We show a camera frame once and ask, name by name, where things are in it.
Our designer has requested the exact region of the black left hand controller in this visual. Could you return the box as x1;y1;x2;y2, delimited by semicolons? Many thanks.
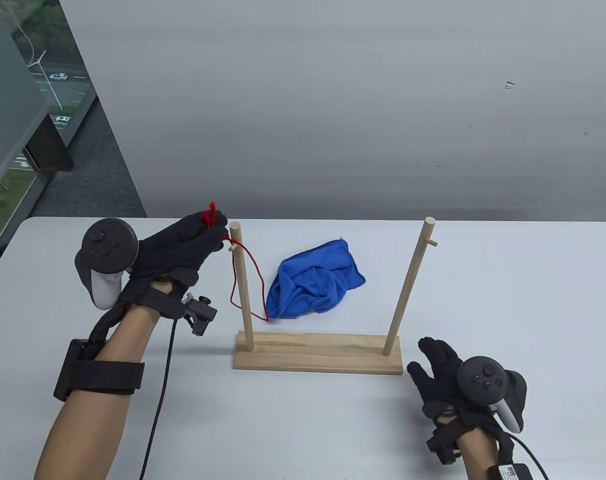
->
74;219;139;310

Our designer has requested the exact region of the black left forearm strap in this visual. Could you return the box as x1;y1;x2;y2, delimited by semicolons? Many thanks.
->
65;360;146;396

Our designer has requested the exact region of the person's left hand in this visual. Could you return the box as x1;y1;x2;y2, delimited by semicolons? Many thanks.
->
117;209;230;306

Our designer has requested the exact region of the black box on forearm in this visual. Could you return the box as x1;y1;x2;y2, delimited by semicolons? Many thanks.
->
53;339;101;402

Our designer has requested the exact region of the black labelled battery pack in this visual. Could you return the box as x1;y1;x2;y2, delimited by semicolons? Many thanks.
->
487;462;533;480

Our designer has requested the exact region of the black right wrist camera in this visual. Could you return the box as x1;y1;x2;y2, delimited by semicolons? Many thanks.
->
427;430;461;466

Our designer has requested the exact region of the thin dark cable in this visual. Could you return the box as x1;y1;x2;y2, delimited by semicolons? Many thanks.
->
139;317;178;480

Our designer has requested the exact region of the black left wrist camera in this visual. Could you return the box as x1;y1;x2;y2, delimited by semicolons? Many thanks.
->
183;295;218;337

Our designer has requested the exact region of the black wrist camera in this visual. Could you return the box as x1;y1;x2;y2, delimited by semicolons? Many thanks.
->
427;430;461;466
183;295;218;337

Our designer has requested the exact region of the blue towel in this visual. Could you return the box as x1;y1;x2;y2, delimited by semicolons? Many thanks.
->
265;239;367;322

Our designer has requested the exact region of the red elastic cord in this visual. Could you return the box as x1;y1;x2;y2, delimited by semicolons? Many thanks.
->
201;201;271;323

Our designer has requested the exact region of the person's right forearm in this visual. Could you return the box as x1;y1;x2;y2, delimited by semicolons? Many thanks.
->
455;432;501;480

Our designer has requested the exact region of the wooden rack with posts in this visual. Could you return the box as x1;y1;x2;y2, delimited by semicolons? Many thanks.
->
228;216;439;376

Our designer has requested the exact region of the black cable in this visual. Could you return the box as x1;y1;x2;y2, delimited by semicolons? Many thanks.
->
508;434;551;480

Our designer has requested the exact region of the person's right hand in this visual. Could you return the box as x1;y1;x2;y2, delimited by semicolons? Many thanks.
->
407;337;513;451

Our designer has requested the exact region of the black hand controller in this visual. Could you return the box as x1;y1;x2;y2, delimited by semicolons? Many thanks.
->
457;356;527;435
74;219;139;310

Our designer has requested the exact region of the window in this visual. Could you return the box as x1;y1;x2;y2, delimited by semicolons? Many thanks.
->
0;0;98;251

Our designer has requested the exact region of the black right hand controller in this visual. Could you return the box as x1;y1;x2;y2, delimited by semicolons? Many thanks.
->
457;356;527;435

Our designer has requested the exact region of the person's left forearm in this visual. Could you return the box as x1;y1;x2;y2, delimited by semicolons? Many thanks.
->
34;300;161;480

